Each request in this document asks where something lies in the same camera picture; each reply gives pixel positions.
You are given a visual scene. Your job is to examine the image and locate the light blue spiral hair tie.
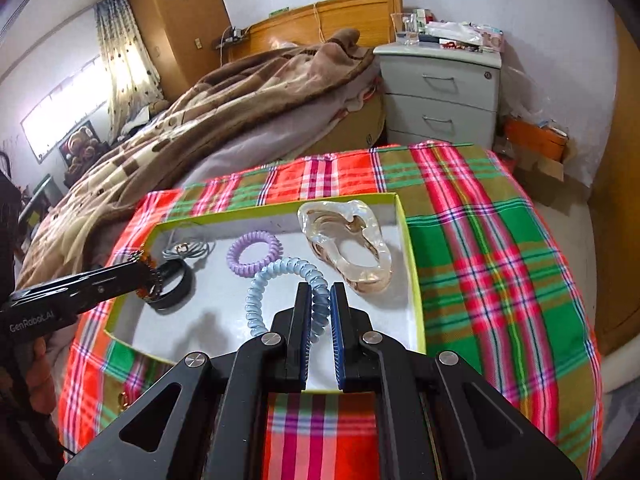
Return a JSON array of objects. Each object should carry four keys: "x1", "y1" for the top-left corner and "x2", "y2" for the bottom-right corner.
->
[{"x1": 244, "y1": 256, "x2": 332, "y2": 346}]

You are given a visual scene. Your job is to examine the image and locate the purple spiral hair tie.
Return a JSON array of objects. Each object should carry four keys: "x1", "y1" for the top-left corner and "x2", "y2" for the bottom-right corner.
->
[{"x1": 226, "y1": 230, "x2": 284, "y2": 279}]

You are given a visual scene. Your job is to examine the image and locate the dark beaded hair scrunchie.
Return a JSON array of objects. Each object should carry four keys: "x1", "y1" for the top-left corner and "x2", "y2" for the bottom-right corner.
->
[{"x1": 130, "y1": 250, "x2": 163, "y2": 302}]

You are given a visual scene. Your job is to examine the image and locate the person's left hand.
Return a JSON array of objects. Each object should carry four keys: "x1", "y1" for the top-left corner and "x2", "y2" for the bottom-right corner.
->
[{"x1": 25, "y1": 337, "x2": 56, "y2": 415}]

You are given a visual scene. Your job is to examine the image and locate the black wristband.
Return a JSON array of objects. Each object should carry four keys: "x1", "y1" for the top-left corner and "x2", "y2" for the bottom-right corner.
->
[{"x1": 144, "y1": 259, "x2": 194, "y2": 311}]

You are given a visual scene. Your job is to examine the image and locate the white tray yellow rim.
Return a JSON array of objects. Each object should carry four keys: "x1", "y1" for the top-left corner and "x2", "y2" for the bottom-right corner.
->
[{"x1": 104, "y1": 194, "x2": 425, "y2": 364}]

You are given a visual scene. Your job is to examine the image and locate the clear beige hair claw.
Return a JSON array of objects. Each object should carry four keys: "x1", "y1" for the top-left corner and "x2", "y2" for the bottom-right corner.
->
[{"x1": 297, "y1": 200, "x2": 393, "y2": 295}]

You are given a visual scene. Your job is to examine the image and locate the teddy bear picture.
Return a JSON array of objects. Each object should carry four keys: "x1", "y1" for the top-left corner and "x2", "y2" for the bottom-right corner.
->
[{"x1": 58, "y1": 120, "x2": 110, "y2": 188}]

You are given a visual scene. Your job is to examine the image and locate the patterned window curtain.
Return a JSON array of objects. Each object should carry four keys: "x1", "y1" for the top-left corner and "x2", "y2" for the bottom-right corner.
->
[{"x1": 93, "y1": 0, "x2": 164, "y2": 142}]

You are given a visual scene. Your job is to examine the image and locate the brown paw print blanket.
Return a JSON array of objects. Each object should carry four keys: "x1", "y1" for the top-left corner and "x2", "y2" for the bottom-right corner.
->
[{"x1": 17, "y1": 28, "x2": 374, "y2": 288}]

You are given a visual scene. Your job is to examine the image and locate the grey two-drawer nightstand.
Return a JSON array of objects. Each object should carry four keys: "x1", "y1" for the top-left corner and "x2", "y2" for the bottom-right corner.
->
[{"x1": 374, "y1": 42, "x2": 502, "y2": 148}]

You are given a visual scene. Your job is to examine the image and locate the orange cardboard box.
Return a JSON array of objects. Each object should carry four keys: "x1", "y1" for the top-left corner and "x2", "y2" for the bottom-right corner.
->
[{"x1": 503, "y1": 117, "x2": 570, "y2": 182}]

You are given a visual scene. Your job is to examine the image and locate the tall wooden wardrobe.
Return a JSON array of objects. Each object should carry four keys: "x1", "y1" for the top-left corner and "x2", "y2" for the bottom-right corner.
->
[{"x1": 128, "y1": 0, "x2": 230, "y2": 102}]

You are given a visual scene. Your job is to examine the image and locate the wooden door right side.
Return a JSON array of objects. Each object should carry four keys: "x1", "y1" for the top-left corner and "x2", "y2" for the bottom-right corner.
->
[{"x1": 589, "y1": 18, "x2": 639, "y2": 356}]

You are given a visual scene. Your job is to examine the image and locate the clutter on nightstand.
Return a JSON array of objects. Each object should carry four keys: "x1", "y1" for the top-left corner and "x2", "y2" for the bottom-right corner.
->
[{"x1": 390, "y1": 9, "x2": 504, "y2": 53}]

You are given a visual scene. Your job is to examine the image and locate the wooden headboard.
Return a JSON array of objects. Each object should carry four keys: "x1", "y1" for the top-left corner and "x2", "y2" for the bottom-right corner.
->
[{"x1": 226, "y1": 0, "x2": 402, "y2": 62}]

